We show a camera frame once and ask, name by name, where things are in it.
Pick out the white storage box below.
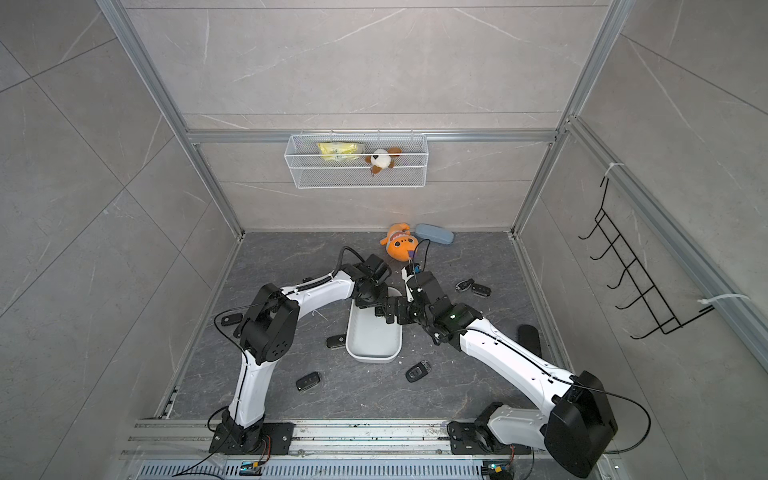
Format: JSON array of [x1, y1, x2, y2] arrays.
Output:
[[345, 304, 403, 364]]

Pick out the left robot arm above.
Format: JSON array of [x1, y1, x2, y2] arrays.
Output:
[[209, 246, 392, 454]]

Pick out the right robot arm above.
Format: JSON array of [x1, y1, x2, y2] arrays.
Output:
[[355, 255, 618, 479]]

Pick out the black silver car key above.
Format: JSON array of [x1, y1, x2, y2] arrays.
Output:
[[405, 361, 432, 383]]

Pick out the orange plush toy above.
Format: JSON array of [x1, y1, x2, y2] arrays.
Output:
[[380, 223, 419, 262]]

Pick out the blue glasses case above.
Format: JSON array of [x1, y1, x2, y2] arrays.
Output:
[[413, 223, 455, 245]]

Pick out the brown white plush dog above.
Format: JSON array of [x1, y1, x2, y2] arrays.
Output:
[[365, 147, 402, 176]]

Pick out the yellow packet in basket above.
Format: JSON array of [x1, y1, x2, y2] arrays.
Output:
[[317, 142, 365, 162]]

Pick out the white wire wall basket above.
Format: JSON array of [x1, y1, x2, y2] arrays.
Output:
[[284, 132, 429, 189]]

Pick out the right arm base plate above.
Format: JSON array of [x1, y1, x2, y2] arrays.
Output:
[[446, 421, 532, 455]]

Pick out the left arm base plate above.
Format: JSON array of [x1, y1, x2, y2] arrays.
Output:
[[209, 422, 295, 455]]

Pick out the black wall hook rack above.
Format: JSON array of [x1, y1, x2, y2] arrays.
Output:
[[578, 177, 715, 341]]

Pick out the aluminium mounting rail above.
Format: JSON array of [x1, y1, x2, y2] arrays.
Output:
[[118, 419, 544, 459]]

